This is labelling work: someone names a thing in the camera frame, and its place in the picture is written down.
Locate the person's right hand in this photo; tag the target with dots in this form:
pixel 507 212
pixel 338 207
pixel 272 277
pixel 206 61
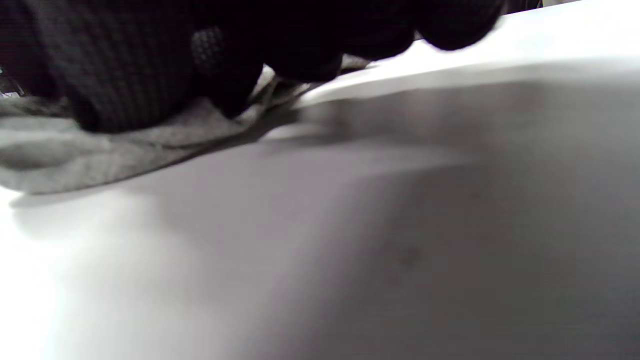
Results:
pixel 150 50

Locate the grey sock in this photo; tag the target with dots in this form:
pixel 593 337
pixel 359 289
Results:
pixel 60 170
pixel 165 132

